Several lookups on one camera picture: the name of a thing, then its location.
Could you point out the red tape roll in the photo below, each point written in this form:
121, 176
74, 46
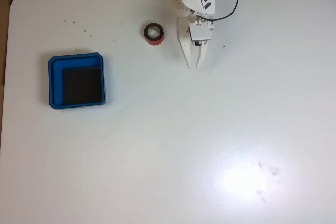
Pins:
157, 43

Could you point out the white camera box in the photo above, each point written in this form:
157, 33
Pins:
200, 32

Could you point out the blue square box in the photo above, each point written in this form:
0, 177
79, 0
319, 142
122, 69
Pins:
56, 82

